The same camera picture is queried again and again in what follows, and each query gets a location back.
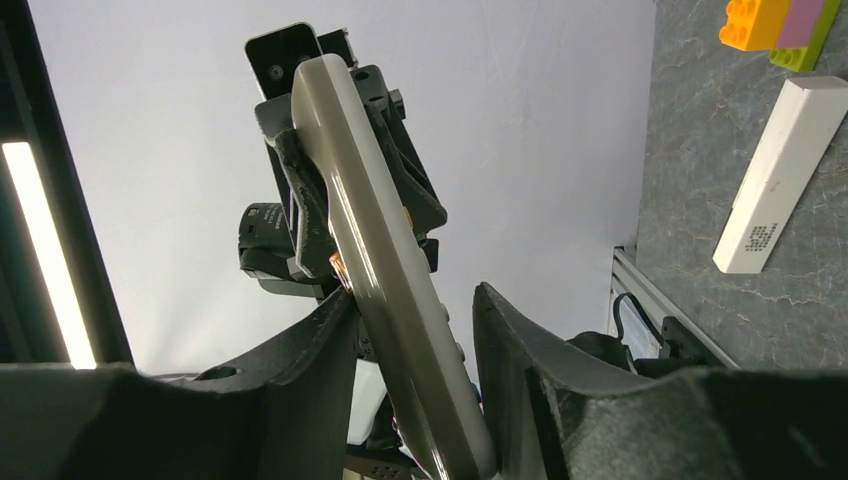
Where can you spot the beige remote control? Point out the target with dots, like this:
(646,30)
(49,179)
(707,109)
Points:
(436,410)

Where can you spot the yellow green lego stack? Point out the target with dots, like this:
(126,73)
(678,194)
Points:
(792,32)

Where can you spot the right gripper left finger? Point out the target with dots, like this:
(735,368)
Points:
(278,411)

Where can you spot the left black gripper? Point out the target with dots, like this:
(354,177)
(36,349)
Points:
(288,247)

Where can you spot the white rectangular bar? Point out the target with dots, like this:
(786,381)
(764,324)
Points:
(807,114)

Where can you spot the aluminium frame rail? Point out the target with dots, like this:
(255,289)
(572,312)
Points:
(627,278)

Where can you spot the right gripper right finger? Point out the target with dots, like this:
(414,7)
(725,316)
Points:
(552,405)

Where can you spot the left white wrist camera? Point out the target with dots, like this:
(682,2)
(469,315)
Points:
(275,56)

